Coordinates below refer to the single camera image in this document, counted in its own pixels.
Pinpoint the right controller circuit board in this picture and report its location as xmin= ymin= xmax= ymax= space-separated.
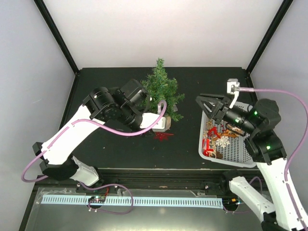
xmin=222 ymin=197 xmax=243 ymax=205

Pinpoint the brown pine cone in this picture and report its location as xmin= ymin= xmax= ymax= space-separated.
xmin=216 ymin=152 xmax=223 ymax=159

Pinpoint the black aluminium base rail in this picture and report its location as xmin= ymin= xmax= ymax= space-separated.
xmin=35 ymin=169 xmax=267 ymax=195

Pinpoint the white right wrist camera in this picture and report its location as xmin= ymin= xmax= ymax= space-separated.
xmin=227 ymin=78 xmax=240 ymax=109

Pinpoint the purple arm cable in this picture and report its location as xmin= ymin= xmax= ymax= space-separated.
xmin=238 ymin=87 xmax=308 ymax=222
xmin=21 ymin=100 xmax=167 ymax=184

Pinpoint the white snowflake ornament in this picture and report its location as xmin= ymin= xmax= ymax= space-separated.
xmin=215 ymin=136 xmax=231 ymax=148

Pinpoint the white perforated plastic basket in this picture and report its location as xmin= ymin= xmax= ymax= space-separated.
xmin=198 ymin=112 xmax=256 ymax=168

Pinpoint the controller circuit board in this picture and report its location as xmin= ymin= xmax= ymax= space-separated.
xmin=222 ymin=197 xmax=243 ymax=205
xmin=88 ymin=196 xmax=106 ymax=204

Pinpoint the brown satin bow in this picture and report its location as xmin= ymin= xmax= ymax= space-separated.
xmin=223 ymin=123 xmax=245 ymax=138

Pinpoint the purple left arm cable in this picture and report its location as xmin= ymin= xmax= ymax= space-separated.
xmin=21 ymin=100 xmax=167 ymax=184

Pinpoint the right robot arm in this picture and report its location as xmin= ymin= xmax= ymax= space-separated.
xmin=196 ymin=94 xmax=308 ymax=231

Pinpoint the left black frame post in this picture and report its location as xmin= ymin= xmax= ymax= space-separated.
xmin=34 ymin=0 xmax=79 ymax=74

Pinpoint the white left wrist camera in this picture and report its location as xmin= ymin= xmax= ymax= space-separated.
xmin=141 ymin=113 xmax=167 ymax=132

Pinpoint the round wooden tree base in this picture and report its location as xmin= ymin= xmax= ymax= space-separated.
xmin=166 ymin=116 xmax=171 ymax=130

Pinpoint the right black frame post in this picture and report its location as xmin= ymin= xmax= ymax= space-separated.
xmin=246 ymin=0 xmax=293 ymax=74

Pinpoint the small green christmas tree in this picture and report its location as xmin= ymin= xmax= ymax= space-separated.
xmin=141 ymin=58 xmax=185 ymax=122

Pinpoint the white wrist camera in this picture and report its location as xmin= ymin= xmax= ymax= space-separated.
xmin=227 ymin=78 xmax=240 ymax=109
xmin=141 ymin=113 xmax=167 ymax=132

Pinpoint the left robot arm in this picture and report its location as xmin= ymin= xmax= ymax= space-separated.
xmin=33 ymin=79 xmax=150 ymax=192

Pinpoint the left controller circuit board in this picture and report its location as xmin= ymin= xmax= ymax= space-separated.
xmin=88 ymin=196 xmax=106 ymax=204

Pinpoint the red star ornament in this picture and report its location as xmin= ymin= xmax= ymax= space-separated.
xmin=154 ymin=132 xmax=174 ymax=141

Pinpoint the white slotted cable duct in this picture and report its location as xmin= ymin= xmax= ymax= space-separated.
xmin=41 ymin=195 xmax=223 ymax=209

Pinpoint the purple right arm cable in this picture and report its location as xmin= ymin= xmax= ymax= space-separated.
xmin=238 ymin=87 xmax=308 ymax=222

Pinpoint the gold merry christmas sign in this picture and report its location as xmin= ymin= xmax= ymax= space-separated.
xmin=202 ymin=121 xmax=218 ymax=158

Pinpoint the black frame post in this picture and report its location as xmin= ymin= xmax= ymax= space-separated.
xmin=246 ymin=0 xmax=293 ymax=74
xmin=34 ymin=0 xmax=79 ymax=74

